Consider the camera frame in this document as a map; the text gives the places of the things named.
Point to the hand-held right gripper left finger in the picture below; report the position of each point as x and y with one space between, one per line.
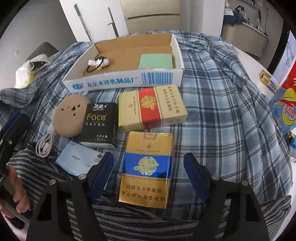
104 169

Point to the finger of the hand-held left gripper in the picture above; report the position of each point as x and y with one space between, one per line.
11 121
22 126

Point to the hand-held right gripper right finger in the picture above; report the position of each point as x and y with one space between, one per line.
193 171

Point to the light blue wipes packet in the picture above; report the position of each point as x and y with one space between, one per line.
74 160

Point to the gold blue cigarette pack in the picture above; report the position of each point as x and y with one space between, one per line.
145 166

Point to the black tissue pack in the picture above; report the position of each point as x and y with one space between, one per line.
97 126

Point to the tan round sponge puff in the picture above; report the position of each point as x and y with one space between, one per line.
67 120

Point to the gold red cigarette pack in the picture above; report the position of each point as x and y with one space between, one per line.
150 109

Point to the white blue printed cardboard box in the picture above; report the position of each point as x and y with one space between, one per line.
104 82

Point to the person's left hand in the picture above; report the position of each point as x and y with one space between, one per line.
19 197

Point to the white plastic bag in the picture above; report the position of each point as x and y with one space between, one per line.
25 74

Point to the blue plaid cloth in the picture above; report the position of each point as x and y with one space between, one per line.
219 115

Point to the grey striped cloth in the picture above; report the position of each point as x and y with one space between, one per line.
138 222

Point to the grey chair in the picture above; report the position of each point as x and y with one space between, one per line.
45 49

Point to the red iced tea bottle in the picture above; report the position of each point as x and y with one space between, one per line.
285 104

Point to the green sponge pad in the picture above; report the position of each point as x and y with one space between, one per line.
156 61

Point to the yellow blue small box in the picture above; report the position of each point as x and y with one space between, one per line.
268 80

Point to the beige vanity cabinet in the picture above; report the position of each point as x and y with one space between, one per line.
240 38

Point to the dark blue cloth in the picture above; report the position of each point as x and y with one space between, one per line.
232 17

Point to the gold refrigerator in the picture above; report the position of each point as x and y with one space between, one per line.
150 16

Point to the black faucet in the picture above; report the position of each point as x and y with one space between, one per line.
239 8

